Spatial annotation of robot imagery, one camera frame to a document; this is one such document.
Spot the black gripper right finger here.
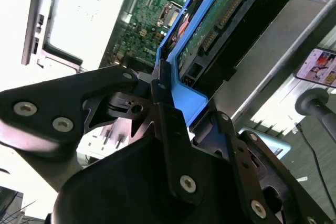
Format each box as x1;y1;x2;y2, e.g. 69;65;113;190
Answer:
209;99;333;224

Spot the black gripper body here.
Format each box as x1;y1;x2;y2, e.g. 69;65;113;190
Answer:
51;134;251;224

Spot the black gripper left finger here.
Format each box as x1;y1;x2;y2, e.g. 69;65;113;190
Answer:
0;59;205;207

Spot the hard disk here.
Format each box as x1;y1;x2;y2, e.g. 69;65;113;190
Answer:
154;0;320;130

